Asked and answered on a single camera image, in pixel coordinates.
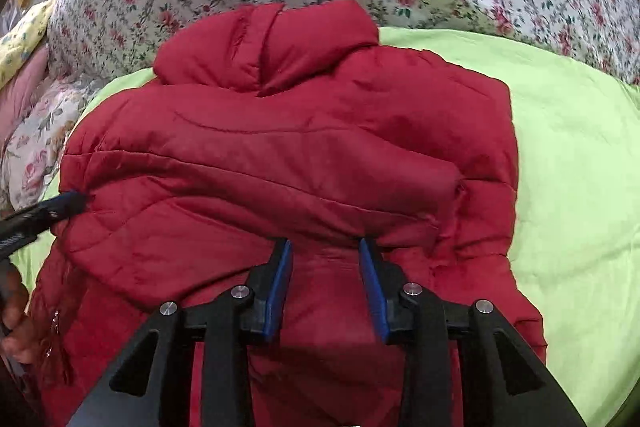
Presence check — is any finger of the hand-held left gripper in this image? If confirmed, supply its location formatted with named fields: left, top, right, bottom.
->
left=27, top=191, right=92, bottom=228

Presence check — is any pink pillow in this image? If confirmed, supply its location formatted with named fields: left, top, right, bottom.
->
left=0, top=47, right=51, bottom=148

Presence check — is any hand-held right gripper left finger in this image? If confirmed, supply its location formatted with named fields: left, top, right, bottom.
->
left=67, top=238, right=294, bottom=427

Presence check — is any ruffled floral pillow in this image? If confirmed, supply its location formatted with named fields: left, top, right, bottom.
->
left=0, top=72, right=106, bottom=212

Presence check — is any yellow floral pillow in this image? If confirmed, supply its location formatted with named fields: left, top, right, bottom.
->
left=0, top=0, right=56, bottom=90

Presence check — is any light green bed sheet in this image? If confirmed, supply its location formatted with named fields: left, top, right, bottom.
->
left=10, top=27, right=640, bottom=427

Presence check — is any person's left hand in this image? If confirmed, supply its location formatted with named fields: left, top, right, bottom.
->
left=0, top=268, right=45, bottom=365

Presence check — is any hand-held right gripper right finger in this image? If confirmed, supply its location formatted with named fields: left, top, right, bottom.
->
left=358, top=238, right=587, bottom=427

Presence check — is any red puffer jacket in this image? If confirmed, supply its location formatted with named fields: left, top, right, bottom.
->
left=27, top=0, right=548, bottom=427

